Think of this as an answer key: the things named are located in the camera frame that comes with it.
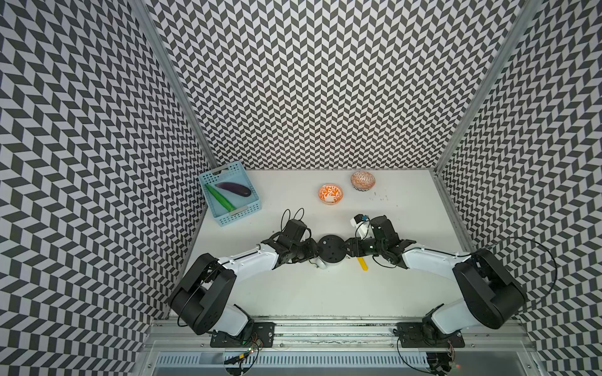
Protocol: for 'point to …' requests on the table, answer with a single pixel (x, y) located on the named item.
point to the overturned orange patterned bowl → (362, 181)
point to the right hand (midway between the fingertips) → (343, 250)
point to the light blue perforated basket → (230, 193)
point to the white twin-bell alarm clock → (331, 251)
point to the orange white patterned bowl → (330, 194)
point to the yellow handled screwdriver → (363, 263)
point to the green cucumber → (222, 200)
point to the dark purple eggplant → (235, 188)
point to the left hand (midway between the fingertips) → (318, 253)
